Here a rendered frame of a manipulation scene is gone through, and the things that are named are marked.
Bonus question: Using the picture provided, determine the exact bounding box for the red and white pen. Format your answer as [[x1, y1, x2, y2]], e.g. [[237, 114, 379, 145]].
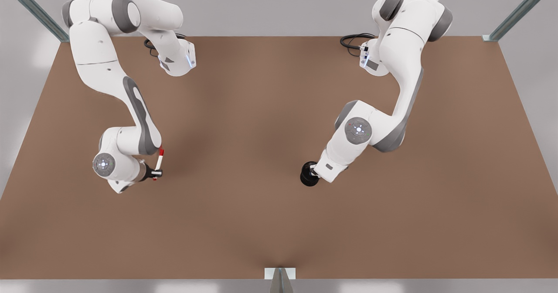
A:
[[152, 146, 165, 181]]

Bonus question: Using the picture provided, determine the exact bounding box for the silver frame post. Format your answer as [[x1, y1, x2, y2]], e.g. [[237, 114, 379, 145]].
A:
[[264, 267, 296, 293], [481, 0, 558, 42], [0, 0, 71, 43]]

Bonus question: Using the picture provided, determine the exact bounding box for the black cable loop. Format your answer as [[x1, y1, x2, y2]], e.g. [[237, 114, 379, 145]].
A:
[[340, 33, 378, 58], [143, 33, 188, 58]]

